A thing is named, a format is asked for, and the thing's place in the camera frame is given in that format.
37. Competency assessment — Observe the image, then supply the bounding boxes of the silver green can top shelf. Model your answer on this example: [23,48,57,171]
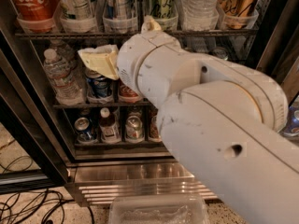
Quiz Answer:
[60,0,97,33]

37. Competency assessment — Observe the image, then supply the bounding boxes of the water bottle middle shelf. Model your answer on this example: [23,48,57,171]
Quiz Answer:
[43,49,85,105]

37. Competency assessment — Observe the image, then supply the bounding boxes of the blue can bottom shelf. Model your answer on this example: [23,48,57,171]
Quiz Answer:
[75,117,96,143]

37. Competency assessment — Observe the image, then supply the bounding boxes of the red coca-cola can front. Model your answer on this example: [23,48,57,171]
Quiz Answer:
[118,80,142,103]

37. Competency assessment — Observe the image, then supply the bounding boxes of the green lacroix can top shelf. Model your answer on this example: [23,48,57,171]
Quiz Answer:
[145,0,178,31]

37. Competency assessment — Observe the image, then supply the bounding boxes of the silver blue redbull can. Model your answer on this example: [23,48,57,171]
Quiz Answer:
[103,0,137,34]

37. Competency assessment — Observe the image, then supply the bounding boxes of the green can behind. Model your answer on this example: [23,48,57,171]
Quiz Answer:
[209,47,229,61]

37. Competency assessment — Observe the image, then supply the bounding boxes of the clear plastic bin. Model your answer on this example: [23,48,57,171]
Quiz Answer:
[108,194,210,224]

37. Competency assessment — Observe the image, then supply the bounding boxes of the silver can bottom shelf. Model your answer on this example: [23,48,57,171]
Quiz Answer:
[125,116,144,143]

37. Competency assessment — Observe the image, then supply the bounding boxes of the blue pepsi can front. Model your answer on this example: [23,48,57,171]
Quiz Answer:
[85,68,113,104]

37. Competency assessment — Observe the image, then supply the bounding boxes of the brown tea bottle bottom shelf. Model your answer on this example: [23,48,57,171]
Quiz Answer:
[99,107,121,144]

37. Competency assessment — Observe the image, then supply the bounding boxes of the clear water bottle top shelf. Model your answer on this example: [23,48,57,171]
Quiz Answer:
[183,0,219,31]

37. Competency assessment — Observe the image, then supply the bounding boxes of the black floor cables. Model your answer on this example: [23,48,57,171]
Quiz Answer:
[0,154,95,224]

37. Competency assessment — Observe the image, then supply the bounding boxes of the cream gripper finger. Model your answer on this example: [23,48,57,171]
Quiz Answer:
[141,15,162,33]

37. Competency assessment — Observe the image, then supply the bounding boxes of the gold can top shelf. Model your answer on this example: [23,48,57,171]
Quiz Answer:
[217,0,259,30]

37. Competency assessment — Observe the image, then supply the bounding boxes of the bronze can bottom shelf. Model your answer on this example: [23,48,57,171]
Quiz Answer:
[149,109,161,142]

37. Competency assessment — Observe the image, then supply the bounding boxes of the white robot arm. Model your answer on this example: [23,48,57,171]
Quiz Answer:
[79,16,299,224]

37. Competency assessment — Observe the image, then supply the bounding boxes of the stainless steel fridge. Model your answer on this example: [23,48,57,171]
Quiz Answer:
[0,0,299,207]

